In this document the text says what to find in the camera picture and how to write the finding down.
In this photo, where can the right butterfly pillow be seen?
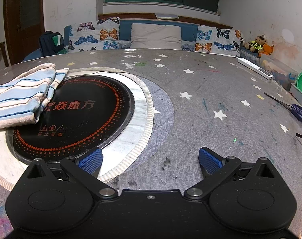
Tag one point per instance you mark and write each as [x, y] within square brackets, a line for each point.
[218, 41]

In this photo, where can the dark wooden door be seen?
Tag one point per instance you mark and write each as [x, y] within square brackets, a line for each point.
[23, 26]

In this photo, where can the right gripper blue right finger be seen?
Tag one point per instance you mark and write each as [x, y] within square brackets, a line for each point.
[216, 171]

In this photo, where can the left butterfly pillow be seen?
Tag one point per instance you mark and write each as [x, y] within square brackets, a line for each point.
[102, 34]

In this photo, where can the blue sofa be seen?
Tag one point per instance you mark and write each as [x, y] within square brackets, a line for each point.
[188, 31]

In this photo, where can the teddy bear toy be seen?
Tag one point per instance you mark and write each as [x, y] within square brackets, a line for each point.
[256, 46]

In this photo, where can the grey star tablecloth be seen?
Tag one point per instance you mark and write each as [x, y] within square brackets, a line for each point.
[200, 100]

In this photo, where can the black round induction cooktop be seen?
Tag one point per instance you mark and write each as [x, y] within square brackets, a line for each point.
[86, 112]

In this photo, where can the blue white striped shirt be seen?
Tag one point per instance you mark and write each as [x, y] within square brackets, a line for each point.
[24, 98]

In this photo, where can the white remote control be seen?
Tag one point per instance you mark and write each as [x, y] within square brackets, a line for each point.
[255, 68]

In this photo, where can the orange plush toy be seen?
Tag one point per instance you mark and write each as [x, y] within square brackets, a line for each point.
[266, 50]

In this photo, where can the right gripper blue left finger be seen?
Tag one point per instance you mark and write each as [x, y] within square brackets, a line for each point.
[84, 169]

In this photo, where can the butterfly pillow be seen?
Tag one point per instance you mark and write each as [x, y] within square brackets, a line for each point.
[102, 34]
[218, 41]

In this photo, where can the book on window ledge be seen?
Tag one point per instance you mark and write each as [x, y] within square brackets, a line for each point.
[161, 16]

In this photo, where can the dark backpack with green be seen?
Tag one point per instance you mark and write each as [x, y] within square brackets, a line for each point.
[51, 43]

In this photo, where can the clear plastic storage box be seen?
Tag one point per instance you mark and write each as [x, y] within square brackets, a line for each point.
[282, 73]

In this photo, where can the beige plain pillow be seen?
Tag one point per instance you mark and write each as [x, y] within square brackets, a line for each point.
[155, 36]

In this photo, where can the blue handled scissors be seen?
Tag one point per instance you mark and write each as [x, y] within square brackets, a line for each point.
[295, 109]

